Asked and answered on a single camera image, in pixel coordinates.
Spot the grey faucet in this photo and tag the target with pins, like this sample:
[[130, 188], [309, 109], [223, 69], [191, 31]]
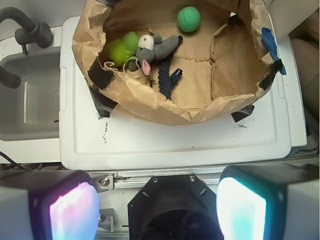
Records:
[[30, 31]]

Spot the dark blue rope toy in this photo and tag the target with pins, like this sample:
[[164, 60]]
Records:
[[168, 82]]

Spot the green dimpled rubber ball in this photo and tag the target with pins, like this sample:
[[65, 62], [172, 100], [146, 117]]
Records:
[[189, 19]]

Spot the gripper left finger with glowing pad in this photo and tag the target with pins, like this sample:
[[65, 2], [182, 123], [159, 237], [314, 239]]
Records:
[[48, 205]]

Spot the black tape piece left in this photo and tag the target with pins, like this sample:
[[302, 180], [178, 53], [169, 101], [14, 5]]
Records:
[[103, 104]]

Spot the brown paper bag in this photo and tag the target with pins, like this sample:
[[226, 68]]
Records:
[[225, 64]]

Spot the grey plush mouse toy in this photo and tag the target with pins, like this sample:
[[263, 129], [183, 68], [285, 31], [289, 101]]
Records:
[[153, 47]]

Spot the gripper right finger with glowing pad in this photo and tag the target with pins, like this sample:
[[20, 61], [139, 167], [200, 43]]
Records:
[[269, 202]]

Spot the white plastic bin lid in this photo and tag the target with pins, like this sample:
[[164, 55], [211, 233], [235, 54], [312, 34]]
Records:
[[93, 143]]

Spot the black octagonal mount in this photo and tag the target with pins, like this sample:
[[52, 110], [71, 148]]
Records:
[[174, 207]]

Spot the grey sink basin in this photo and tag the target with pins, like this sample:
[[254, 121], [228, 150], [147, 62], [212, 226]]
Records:
[[31, 111]]

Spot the blue masking tape strip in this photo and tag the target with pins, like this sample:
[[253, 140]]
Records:
[[269, 42]]

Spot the lime green fuzzy toy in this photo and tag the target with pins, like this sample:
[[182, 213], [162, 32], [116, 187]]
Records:
[[119, 51]]

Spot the black tape piece right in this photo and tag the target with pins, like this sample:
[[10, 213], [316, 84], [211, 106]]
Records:
[[243, 113]]

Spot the black tape piece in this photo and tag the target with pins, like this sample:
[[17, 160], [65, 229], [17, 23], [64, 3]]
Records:
[[243, 113], [103, 104]]

